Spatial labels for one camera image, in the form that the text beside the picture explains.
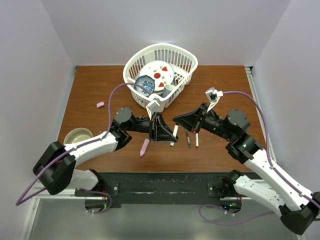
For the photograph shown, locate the white plate red decorations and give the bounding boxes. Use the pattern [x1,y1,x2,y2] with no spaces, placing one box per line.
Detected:
[138,60,175,93]

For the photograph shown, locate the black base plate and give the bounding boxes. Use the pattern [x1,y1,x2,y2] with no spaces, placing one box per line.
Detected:
[74,171,253,210]

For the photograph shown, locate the pink highlighter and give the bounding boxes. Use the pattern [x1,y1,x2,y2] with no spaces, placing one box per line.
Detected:
[139,138,150,157]

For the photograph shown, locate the white mug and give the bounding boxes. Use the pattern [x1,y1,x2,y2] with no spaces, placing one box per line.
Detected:
[161,84,175,98]

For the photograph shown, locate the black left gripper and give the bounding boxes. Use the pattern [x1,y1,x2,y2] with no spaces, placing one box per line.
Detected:
[125,111,178,141]

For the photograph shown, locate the white red marker pen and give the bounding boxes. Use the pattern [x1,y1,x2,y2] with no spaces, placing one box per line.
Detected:
[195,132,199,149]

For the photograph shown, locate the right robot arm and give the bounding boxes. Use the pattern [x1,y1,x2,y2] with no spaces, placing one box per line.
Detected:
[173,102,320,235]

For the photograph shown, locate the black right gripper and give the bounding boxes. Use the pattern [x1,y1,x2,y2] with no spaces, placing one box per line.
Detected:
[171,103,233,142]

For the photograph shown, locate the blue white patterned bowl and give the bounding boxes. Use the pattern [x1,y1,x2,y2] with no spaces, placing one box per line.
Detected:
[133,75,156,97]

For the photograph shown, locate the aluminium frame rail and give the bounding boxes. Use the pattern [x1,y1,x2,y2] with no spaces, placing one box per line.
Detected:
[239,67,311,235]

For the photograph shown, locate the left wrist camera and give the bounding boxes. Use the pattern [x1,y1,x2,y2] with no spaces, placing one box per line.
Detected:
[146,98,161,119]

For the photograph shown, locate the green fineliner pen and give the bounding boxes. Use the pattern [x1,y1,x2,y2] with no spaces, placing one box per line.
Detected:
[185,129,192,149]

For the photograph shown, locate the purple highlighter cap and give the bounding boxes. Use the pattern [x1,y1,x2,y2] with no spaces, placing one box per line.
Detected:
[96,101,105,108]

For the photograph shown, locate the white plastic dish basket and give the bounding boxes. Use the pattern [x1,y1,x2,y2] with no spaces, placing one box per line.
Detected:
[122,43,198,112]

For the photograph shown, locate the beige ceramic bowl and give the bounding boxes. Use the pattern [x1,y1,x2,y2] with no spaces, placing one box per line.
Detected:
[63,127,93,145]

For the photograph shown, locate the white black marker pen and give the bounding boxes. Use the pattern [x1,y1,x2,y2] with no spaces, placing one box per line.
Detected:
[170,124,179,147]

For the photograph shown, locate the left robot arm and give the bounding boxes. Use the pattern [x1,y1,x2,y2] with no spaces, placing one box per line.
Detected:
[32,107,178,196]

